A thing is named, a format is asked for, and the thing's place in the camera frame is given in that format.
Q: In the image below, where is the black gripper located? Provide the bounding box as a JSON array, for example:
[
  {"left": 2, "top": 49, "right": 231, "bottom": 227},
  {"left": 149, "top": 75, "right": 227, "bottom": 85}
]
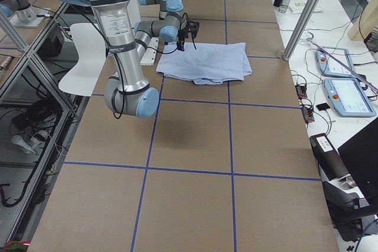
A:
[{"left": 177, "top": 19, "right": 200, "bottom": 51}]

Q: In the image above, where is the lower teach pendant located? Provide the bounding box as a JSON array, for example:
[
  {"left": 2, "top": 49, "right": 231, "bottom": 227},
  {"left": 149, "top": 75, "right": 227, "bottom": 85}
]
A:
[{"left": 324, "top": 77, "right": 376, "bottom": 117}]

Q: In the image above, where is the black monitor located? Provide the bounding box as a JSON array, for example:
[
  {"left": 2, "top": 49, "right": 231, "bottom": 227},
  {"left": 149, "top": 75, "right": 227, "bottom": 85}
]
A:
[{"left": 338, "top": 119, "right": 377, "bottom": 204}]

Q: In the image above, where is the aluminium frame post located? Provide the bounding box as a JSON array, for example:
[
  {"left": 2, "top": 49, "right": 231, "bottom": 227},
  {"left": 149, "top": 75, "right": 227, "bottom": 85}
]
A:
[{"left": 282, "top": 0, "right": 319, "bottom": 61}]

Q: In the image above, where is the white reacher grabber tool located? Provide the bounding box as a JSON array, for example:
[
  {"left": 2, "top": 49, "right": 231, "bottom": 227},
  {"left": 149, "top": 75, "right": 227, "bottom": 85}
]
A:
[{"left": 307, "top": 32, "right": 378, "bottom": 95}]

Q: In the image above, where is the teach pendant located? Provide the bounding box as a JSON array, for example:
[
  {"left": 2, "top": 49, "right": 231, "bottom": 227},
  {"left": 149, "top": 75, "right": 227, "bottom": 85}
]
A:
[
  {"left": 324, "top": 77, "right": 376, "bottom": 117},
  {"left": 315, "top": 47, "right": 355, "bottom": 77}
]

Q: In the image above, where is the upper teach pendant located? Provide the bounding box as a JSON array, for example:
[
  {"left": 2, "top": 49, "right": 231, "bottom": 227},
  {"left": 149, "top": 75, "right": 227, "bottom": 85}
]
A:
[{"left": 315, "top": 47, "right": 355, "bottom": 77}]

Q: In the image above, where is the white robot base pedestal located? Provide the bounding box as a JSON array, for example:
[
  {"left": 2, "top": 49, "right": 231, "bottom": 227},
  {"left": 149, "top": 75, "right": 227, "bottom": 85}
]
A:
[{"left": 58, "top": 0, "right": 159, "bottom": 97}]

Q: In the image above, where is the blue striped button shirt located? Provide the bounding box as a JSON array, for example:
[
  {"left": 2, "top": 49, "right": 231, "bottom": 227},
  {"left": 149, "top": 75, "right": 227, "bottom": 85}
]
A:
[{"left": 156, "top": 42, "right": 252, "bottom": 85}]

